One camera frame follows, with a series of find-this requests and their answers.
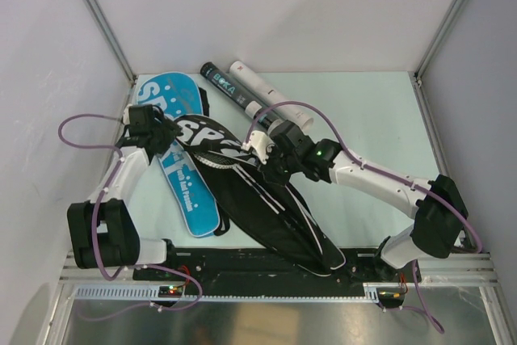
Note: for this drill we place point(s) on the black racket bag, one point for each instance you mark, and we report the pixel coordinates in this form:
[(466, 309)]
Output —
[(275, 216)]

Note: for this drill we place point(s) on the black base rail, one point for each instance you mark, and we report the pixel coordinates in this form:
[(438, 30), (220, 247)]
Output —
[(255, 265)]

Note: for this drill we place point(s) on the white shuttlecock tube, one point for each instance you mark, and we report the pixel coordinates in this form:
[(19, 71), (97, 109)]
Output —
[(269, 95)]

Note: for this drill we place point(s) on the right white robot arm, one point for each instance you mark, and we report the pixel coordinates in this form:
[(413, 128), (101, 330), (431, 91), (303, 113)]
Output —
[(435, 206)]

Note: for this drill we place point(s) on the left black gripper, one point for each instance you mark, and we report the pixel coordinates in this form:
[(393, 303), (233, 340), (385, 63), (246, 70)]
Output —
[(170, 129)]

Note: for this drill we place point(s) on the black shuttlecock tube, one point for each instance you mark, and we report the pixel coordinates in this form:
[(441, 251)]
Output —
[(235, 91)]

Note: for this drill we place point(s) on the white racket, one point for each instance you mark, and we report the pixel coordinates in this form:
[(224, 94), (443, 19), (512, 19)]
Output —
[(225, 161)]

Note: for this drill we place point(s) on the left aluminium frame post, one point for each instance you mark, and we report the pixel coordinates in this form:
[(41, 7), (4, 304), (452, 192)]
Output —
[(107, 32)]

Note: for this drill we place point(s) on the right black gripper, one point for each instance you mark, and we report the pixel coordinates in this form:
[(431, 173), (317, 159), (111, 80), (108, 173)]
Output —
[(268, 167)]

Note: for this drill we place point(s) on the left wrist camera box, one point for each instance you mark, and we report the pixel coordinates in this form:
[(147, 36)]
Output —
[(126, 119)]

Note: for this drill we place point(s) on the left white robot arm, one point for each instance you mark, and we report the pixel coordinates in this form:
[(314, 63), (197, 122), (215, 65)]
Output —
[(101, 229)]

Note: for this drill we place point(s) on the blue racket bag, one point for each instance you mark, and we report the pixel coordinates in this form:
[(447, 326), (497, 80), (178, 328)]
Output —
[(177, 94)]

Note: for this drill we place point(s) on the aluminium frame post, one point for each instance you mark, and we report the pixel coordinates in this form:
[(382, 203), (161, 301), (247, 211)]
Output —
[(107, 32), (444, 29)]

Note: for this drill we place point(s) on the right aluminium frame post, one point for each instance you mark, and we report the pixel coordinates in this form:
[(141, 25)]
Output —
[(444, 29)]

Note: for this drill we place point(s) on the grey cable duct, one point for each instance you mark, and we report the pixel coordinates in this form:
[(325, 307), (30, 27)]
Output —
[(269, 290)]

